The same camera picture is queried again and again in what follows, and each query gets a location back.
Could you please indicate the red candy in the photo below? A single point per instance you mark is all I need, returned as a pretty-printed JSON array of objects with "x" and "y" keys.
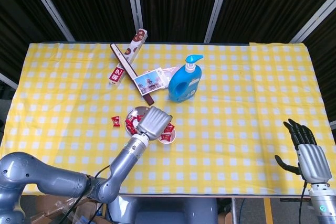
[
  {"x": 130, "y": 127},
  {"x": 166, "y": 137},
  {"x": 169, "y": 128},
  {"x": 116, "y": 121},
  {"x": 136, "y": 119}
]

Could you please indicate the grey robot base column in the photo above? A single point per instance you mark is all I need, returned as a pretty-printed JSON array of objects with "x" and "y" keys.
[{"x": 162, "y": 211}]

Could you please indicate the metal dish of candies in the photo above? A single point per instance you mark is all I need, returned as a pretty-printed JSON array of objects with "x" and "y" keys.
[{"x": 137, "y": 110}]

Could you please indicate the long white biscuit box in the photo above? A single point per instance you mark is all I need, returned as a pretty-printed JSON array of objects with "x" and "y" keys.
[{"x": 116, "y": 75}]

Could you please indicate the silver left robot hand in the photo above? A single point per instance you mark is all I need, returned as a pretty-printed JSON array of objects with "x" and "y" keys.
[{"x": 153, "y": 124}]

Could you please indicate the pink white paper packet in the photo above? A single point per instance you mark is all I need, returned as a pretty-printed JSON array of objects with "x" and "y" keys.
[{"x": 170, "y": 70}]

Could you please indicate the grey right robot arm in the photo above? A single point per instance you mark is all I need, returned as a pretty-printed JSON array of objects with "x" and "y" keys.
[{"x": 324, "y": 208}]

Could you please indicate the grey aluminium frame post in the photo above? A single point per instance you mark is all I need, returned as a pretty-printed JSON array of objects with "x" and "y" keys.
[
  {"x": 333, "y": 125},
  {"x": 49, "y": 6},
  {"x": 315, "y": 19},
  {"x": 8, "y": 80},
  {"x": 134, "y": 3},
  {"x": 218, "y": 7}
]

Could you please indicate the yellow white checked tablecloth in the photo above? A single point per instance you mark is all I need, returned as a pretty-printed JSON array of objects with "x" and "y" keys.
[{"x": 223, "y": 142}]

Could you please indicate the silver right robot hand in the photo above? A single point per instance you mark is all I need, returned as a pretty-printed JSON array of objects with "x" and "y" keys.
[{"x": 313, "y": 161}]

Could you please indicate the black pleated curtain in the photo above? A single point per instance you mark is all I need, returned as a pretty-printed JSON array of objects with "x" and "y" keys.
[
  {"x": 325, "y": 64},
  {"x": 267, "y": 3},
  {"x": 15, "y": 24},
  {"x": 176, "y": 3},
  {"x": 92, "y": 3}
]

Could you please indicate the white paper cup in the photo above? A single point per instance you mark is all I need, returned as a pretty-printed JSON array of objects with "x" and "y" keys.
[{"x": 172, "y": 140}]

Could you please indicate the blue detergent pump bottle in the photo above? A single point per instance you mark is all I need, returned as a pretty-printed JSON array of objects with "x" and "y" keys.
[{"x": 193, "y": 77}]

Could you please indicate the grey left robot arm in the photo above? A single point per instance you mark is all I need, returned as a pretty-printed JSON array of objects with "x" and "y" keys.
[{"x": 126, "y": 161}]

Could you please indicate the building photo postcard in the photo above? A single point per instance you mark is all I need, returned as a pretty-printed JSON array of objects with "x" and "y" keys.
[{"x": 147, "y": 82}]

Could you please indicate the metal table leg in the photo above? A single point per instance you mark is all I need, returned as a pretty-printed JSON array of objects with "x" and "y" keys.
[{"x": 234, "y": 211}]

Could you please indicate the brown cardboard boxes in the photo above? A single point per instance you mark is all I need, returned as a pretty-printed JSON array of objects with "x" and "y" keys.
[{"x": 47, "y": 209}]

